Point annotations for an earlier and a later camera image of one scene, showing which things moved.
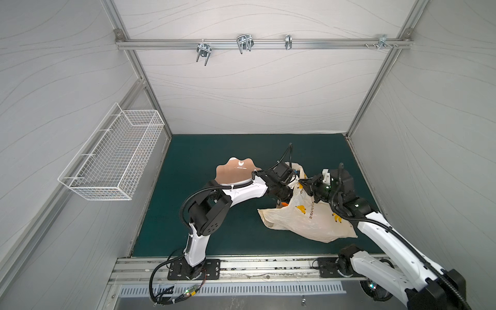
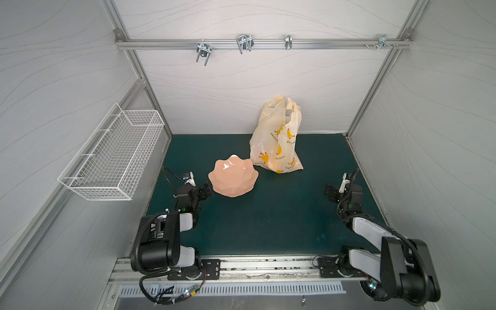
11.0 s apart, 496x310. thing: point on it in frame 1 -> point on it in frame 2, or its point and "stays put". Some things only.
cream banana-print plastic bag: x=318 y=219 -> x=272 y=146
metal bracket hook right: x=382 y=42 stays put
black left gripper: x=289 y=198 -> x=202 y=195
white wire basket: x=110 y=164 stays put
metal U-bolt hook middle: x=245 y=42 stays put
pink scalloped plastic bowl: x=235 y=171 stays put
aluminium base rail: x=275 y=268 stays put
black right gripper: x=314 y=189 -> x=333 y=192
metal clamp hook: x=289 y=41 stays put
